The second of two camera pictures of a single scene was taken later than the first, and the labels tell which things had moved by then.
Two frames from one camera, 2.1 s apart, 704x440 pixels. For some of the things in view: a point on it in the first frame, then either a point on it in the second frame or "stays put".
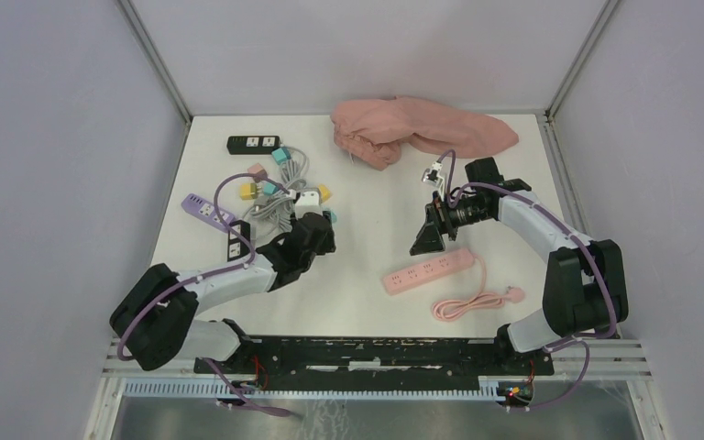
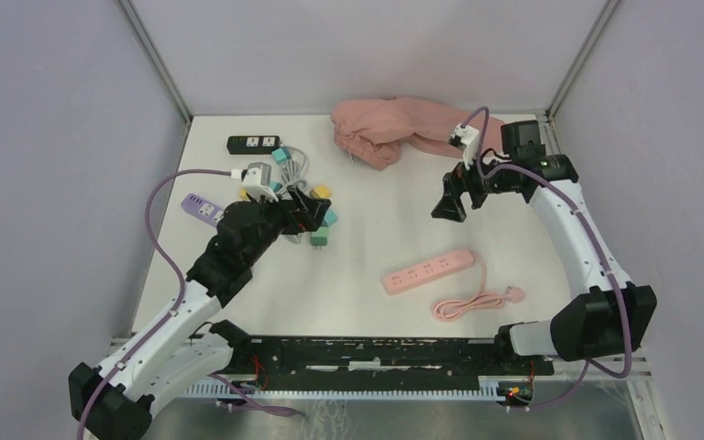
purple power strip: x=204 y=210 stays put
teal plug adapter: x=281 y=155 stays put
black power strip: x=249 y=145 stays put
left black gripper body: x=328 y=245 to x=275 y=219
